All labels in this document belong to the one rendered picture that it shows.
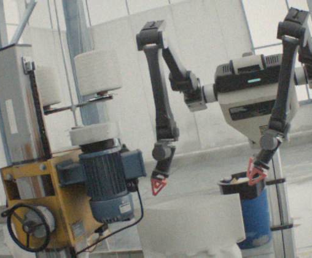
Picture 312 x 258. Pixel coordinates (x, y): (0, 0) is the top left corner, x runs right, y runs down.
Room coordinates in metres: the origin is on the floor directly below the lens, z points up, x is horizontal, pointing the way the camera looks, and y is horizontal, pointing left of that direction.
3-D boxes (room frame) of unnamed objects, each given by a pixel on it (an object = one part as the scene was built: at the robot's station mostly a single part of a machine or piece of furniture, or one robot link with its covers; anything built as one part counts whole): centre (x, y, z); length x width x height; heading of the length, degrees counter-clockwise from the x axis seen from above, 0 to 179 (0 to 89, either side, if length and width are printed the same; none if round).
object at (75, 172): (1.55, 0.30, 1.27); 0.12 x 0.09 x 0.09; 161
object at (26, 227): (1.40, 0.49, 1.13); 0.18 x 0.11 x 0.18; 71
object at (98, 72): (1.70, 0.17, 1.61); 0.17 x 0.17 x 0.17
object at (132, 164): (1.57, 0.10, 1.25); 0.10 x 0.08 x 0.12; 6
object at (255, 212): (4.03, -0.68, 0.32); 0.51 x 0.48 x 0.65; 161
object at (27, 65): (1.54, 0.39, 1.68); 0.05 x 0.03 x 0.06; 161
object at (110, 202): (1.55, 0.21, 1.21); 0.15 x 0.15 x 0.25
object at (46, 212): (1.47, 0.46, 1.14); 0.11 x 0.06 x 0.11; 71
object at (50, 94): (1.78, 0.41, 1.61); 0.15 x 0.14 x 0.17; 71
